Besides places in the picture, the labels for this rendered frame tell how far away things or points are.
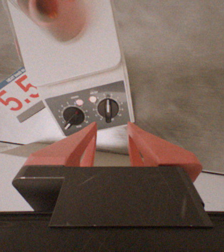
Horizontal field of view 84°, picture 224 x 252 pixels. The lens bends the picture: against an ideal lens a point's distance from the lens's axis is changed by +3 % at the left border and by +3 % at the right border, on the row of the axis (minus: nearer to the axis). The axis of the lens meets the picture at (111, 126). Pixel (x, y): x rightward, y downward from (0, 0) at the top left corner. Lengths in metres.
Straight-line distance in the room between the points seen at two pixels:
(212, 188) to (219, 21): 0.29
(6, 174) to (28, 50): 0.18
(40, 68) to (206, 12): 0.28
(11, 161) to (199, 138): 0.31
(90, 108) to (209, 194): 0.27
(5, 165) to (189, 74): 0.33
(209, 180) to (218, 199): 0.04
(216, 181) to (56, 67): 0.32
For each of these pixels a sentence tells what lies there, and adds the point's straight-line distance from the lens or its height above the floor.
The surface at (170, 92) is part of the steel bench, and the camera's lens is 0.26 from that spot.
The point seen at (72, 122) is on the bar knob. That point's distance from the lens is 0.19.
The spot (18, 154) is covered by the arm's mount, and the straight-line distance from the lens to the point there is 0.24.
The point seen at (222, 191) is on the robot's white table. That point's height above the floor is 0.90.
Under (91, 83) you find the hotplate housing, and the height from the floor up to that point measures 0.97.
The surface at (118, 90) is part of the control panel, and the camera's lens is 0.18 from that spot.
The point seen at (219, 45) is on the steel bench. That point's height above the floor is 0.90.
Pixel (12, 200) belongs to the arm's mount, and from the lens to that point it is 0.28.
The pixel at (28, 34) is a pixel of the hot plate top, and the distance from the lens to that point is 0.21.
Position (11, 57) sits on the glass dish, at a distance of 0.32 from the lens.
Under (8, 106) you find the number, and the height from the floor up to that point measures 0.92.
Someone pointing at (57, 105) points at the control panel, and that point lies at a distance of 0.21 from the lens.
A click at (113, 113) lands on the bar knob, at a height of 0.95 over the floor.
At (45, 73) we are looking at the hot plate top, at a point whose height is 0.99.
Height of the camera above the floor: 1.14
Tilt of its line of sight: 82 degrees down
